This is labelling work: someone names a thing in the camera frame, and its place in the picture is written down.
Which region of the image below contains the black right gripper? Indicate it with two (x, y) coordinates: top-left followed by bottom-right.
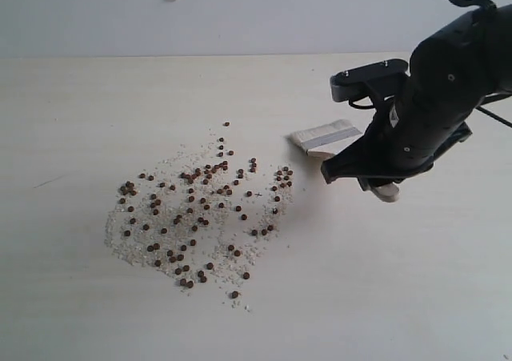
(321, 81), (472, 193)

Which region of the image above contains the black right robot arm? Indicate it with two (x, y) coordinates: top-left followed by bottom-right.
(321, 6), (511, 189)

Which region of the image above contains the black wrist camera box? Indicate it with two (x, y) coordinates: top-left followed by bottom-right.
(330, 58), (409, 102)

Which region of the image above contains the wooden paint brush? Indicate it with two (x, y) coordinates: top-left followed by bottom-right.
(287, 119), (399, 203)

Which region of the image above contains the pile of grains and pellets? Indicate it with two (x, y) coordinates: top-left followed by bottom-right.
(105, 122), (294, 307)

